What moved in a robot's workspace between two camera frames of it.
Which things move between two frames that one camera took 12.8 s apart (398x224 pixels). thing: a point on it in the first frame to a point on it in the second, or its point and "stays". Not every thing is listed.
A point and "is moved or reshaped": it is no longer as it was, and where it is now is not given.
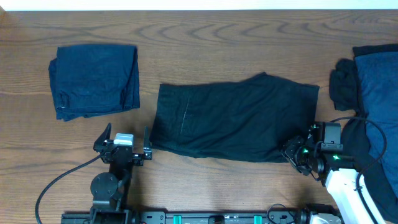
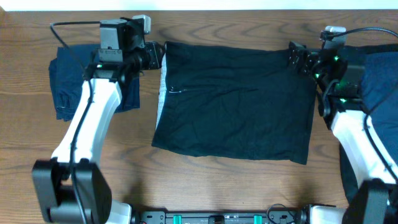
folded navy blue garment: [93, 79] stays
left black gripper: [106, 141] to [152, 49]
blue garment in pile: [378, 78] stays
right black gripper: [288, 151] to [310, 57]
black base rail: [173, 217] stays
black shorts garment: [251, 119] is moved or reshaped
